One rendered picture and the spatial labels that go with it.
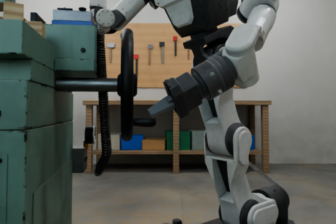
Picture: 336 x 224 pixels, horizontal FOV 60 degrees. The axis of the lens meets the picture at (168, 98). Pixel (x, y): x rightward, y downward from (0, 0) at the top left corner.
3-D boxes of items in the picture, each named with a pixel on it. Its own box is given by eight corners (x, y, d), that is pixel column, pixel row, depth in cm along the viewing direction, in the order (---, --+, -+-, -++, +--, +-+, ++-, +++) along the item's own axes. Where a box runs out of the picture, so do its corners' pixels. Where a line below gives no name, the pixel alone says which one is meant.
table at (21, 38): (80, 55, 50) (80, 20, 50) (-119, 50, 46) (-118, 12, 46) (106, 84, 110) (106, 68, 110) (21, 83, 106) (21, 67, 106)
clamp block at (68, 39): (95, 60, 73) (95, 24, 73) (38, 58, 71) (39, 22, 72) (100, 68, 88) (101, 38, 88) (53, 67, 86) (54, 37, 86)
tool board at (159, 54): (248, 87, 401) (247, 22, 404) (102, 87, 400) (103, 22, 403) (247, 87, 405) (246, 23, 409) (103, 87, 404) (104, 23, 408)
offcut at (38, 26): (45, 43, 68) (45, 27, 68) (41, 39, 64) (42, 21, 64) (29, 42, 67) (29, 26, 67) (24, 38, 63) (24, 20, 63)
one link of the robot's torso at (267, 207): (243, 214, 148) (243, 187, 149) (279, 226, 132) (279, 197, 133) (215, 223, 136) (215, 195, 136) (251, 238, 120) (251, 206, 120)
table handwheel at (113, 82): (137, 4, 74) (135, 80, 96) (55, 0, 71) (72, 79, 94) (139, 93, 56) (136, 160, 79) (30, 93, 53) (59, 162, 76)
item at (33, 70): (31, 80, 54) (31, 59, 54) (-96, 78, 51) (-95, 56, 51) (72, 92, 93) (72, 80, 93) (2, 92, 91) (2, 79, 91)
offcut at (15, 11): (22, 32, 58) (22, 9, 58) (23, 27, 55) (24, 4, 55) (2, 29, 56) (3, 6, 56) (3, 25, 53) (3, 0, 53)
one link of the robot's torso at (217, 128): (225, 146, 140) (207, 50, 134) (256, 151, 126) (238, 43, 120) (203, 157, 130) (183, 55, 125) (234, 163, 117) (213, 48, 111)
